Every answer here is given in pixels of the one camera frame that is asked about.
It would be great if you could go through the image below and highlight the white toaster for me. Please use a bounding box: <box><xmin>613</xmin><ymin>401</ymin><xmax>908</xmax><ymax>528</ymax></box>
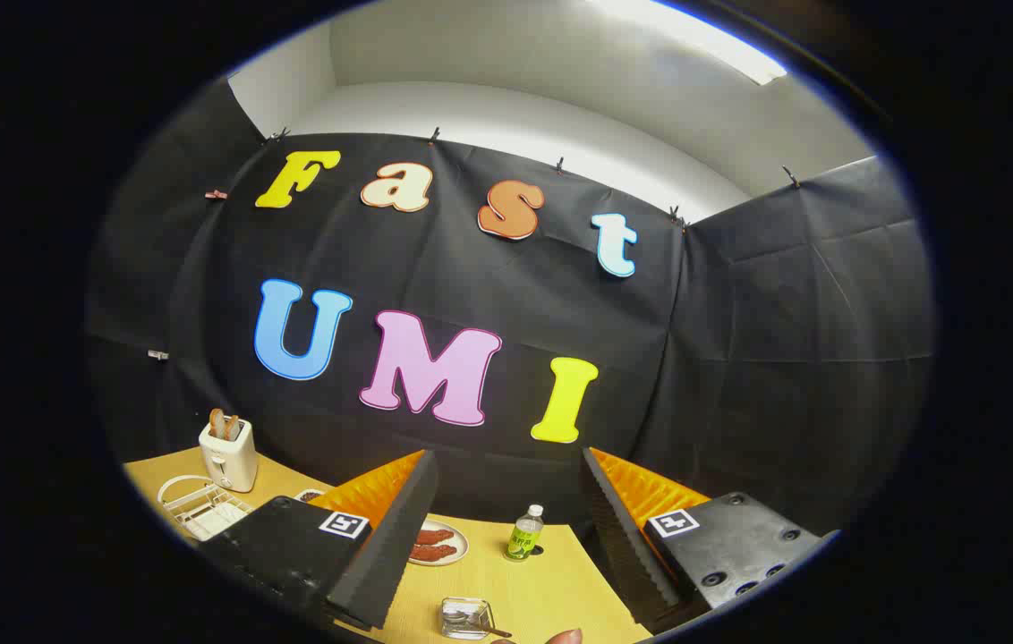
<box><xmin>199</xmin><ymin>419</ymin><xmax>259</xmax><ymax>494</ymax></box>

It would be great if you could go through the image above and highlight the white plate with sausages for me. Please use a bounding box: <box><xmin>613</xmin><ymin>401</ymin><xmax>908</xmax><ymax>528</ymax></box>
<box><xmin>408</xmin><ymin>519</ymin><xmax>470</xmax><ymax>567</ymax></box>

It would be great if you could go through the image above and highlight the dark handled spoon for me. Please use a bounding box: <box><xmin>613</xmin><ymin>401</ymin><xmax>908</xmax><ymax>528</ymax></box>
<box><xmin>444</xmin><ymin>610</ymin><xmax>515</xmax><ymax>640</ymax></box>

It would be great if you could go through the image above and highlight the silver wire basket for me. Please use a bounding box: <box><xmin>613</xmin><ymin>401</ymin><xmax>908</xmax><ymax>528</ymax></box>
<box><xmin>440</xmin><ymin>597</ymin><xmax>497</xmax><ymax>641</ymax></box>

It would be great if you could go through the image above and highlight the black backdrop cloth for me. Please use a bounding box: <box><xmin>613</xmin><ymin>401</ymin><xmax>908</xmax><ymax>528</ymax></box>
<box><xmin>86</xmin><ymin>76</ymin><xmax>935</xmax><ymax>538</ymax></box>

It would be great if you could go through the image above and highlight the green label drink bottle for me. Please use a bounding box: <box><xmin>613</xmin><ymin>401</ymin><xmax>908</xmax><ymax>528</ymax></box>
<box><xmin>505</xmin><ymin>504</ymin><xmax>546</xmax><ymax>563</ymax></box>

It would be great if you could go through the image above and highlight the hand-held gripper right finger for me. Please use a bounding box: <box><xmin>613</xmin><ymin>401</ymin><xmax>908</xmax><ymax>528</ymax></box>
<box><xmin>580</xmin><ymin>445</ymin><xmax>840</xmax><ymax>631</ymax></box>

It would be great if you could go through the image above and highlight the white wire dish rack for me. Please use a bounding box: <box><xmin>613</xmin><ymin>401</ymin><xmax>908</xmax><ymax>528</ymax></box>
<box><xmin>157</xmin><ymin>474</ymin><xmax>255</xmax><ymax>543</ymax></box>

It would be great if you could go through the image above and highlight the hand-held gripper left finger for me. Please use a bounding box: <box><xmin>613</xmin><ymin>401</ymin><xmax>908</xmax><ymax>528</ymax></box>
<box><xmin>198</xmin><ymin>449</ymin><xmax>440</xmax><ymax>631</ymax></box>

